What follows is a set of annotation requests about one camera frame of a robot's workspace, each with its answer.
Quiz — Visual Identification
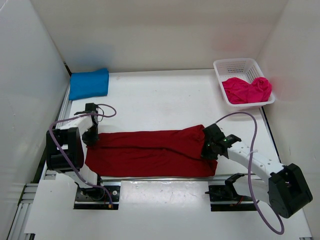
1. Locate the blue t shirt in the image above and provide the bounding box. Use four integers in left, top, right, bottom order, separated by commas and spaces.
68, 68, 109, 101

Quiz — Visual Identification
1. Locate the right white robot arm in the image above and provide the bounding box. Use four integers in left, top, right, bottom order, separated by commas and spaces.
201, 123, 313, 219

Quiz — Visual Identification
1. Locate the white plastic basket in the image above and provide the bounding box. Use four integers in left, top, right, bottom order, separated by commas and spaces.
213, 58, 275, 110

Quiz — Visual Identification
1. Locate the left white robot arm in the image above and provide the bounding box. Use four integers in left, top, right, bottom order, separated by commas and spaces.
46, 103, 105, 201

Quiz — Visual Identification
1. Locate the aluminium frame rail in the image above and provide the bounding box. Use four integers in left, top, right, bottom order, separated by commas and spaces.
7, 73, 288, 240

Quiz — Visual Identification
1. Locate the pink t shirt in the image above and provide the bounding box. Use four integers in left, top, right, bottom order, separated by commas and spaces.
222, 77, 272, 105

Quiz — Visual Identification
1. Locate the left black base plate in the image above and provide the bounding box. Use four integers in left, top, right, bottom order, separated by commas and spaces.
73, 185, 121, 210

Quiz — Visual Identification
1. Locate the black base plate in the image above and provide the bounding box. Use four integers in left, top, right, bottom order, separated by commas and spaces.
205, 173, 256, 212
73, 185, 121, 210

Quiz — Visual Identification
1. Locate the purple cable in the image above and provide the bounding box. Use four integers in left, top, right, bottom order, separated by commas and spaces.
48, 103, 117, 209
214, 111, 285, 236

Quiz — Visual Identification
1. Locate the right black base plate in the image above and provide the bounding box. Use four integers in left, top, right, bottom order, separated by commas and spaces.
205, 173, 256, 212

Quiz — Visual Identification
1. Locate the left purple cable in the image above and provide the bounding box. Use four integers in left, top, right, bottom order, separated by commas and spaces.
48, 103, 117, 209

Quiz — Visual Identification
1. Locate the dark red t shirt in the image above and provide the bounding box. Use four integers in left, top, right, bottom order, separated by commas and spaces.
85, 124, 218, 178

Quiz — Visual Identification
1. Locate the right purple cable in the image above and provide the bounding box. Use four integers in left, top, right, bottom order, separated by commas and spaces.
214, 111, 285, 236

